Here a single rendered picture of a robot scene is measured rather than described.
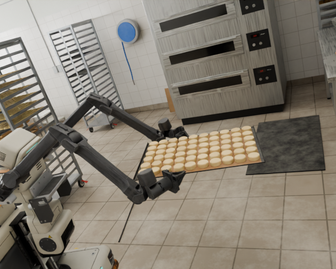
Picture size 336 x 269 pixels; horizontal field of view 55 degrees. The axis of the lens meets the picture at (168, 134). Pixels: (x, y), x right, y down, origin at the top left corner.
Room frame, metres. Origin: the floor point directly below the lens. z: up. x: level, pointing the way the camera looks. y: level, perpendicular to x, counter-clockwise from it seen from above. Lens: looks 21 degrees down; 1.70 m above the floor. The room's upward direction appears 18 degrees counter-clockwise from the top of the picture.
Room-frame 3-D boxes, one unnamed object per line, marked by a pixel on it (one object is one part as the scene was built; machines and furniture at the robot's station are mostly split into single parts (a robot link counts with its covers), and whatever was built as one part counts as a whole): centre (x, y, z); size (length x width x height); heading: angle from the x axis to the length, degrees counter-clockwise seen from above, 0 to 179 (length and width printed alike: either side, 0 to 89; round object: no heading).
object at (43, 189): (1.70, 0.75, 0.93); 0.28 x 0.16 x 0.22; 167
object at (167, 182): (1.26, 0.08, 0.99); 0.07 x 0.07 x 0.10; 31
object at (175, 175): (1.30, 0.02, 0.98); 0.09 x 0.07 x 0.07; 121
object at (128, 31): (5.75, 0.11, 1.10); 0.41 x 0.15 x 1.10; 63
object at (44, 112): (6.51, 2.20, 0.23); 0.44 x 0.44 x 0.46; 55
